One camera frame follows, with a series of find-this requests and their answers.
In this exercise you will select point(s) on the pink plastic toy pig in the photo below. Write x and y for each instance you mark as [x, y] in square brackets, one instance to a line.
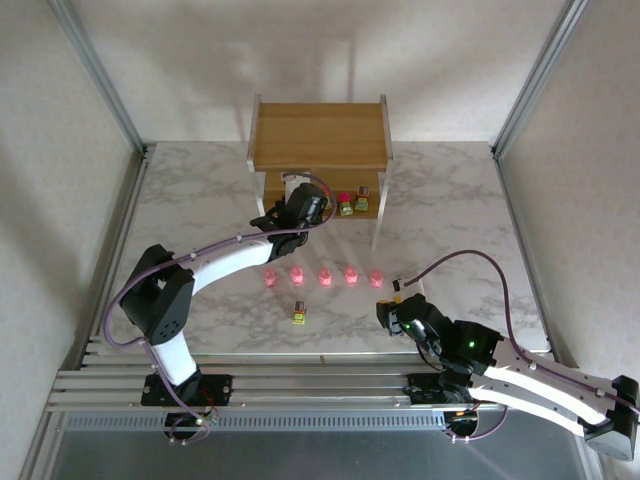
[324, 277]
[270, 278]
[296, 275]
[376, 278]
[351, 276]

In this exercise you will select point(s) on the green bottle pink cap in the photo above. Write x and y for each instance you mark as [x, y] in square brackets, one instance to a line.
[345, 205]

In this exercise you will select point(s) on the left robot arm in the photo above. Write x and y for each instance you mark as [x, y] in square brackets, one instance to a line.
[225, 262]

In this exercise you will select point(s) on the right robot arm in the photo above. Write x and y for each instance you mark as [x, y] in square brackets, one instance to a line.
[530, 400]

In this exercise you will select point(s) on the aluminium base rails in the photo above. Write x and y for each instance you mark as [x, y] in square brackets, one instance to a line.
[320, 385]

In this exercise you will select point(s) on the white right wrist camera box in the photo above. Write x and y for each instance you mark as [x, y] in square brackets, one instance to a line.
[412, 287]

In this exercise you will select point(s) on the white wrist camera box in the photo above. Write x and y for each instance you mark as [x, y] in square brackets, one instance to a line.
[412, 287]
[290, 187]

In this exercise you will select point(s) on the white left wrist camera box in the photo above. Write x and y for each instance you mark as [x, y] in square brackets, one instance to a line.
[290, 187]

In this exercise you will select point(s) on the wooden shelf white metal frame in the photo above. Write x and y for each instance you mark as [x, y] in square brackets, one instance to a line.
[320, 135]

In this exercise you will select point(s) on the aluminium side rail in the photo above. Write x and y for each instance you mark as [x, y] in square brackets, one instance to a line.
[131, 200]
[525, 250]

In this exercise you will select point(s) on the grey metal base plate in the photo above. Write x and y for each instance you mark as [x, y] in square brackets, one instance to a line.
[325, 455]

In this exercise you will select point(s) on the aluminium frame post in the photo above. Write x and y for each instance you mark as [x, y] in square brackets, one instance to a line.
[538, 75]
[102, 80]

